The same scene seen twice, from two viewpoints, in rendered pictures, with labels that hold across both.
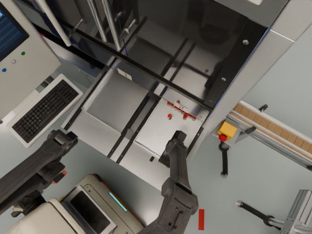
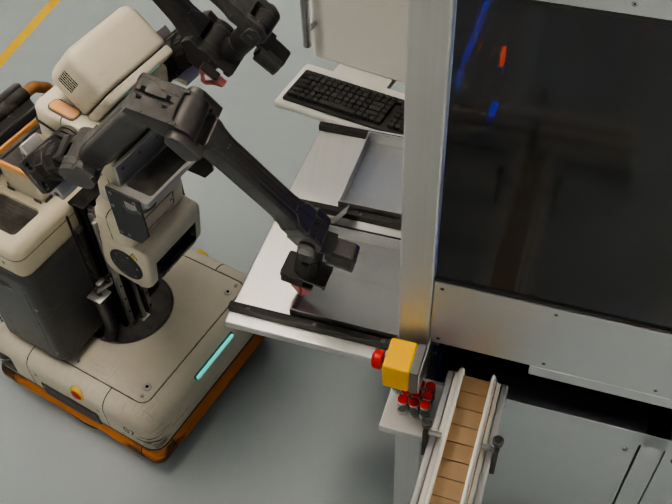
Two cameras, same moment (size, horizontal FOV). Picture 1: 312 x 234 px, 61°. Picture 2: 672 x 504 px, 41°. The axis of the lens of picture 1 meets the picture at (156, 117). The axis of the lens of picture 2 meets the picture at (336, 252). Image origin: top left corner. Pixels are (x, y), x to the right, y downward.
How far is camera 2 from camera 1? 1.27 m
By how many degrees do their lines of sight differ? 39
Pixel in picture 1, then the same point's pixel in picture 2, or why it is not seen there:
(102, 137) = (323, 183)
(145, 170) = (271, 266)
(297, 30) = not seen: outside the picture
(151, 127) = (370, 255)
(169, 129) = (377, 289)
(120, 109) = (392, 196)
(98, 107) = (384, 161)
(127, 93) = not seen: hidden behind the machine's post
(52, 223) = (132, 44)
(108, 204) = (204, 336)
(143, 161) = not seen: hidden behind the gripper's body
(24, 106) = (353, 76)
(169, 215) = (156, 86)
